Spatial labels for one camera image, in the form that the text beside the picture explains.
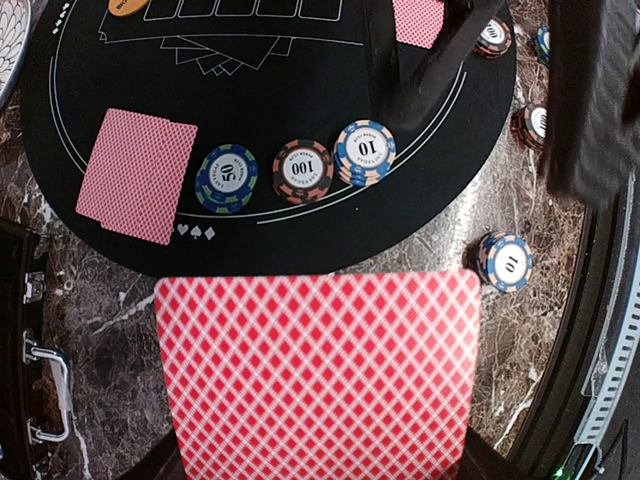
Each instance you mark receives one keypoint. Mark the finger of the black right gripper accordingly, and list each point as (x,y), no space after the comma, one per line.
(379,34)
(411,98)

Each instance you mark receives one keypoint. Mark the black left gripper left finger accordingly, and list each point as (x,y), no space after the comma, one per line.
(163,462)

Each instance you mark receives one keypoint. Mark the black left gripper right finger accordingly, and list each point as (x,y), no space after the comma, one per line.
(480,461)

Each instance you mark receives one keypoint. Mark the red cards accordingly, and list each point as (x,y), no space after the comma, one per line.
(135,174)
(418,22)

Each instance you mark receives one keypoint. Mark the blue green chip stack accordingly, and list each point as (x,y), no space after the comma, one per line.
(541,42)

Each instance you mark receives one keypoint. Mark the brown white chip stack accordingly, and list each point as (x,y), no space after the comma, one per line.
(529,125)

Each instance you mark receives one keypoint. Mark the red playing card deck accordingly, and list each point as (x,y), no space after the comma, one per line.
(320,377)

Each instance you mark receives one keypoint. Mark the blue tan chip stack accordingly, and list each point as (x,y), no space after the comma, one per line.
(504,261)

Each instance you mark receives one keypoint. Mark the orange big blind button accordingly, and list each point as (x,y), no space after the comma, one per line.
(125,8)

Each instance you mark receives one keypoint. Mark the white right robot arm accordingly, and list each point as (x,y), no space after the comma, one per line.
(593,103)

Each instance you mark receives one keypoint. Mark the black poker chip case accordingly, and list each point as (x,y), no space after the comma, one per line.
(36,380)

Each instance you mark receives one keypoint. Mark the round black poker mat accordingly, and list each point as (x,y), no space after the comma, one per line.
(258,74)

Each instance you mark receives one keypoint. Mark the patterned ceramic plate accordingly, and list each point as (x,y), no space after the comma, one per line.
(15,25)

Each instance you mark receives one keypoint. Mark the white cable tray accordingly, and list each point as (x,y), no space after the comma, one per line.
(616,347)

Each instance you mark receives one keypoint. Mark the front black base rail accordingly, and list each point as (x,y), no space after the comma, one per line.
(545,448)

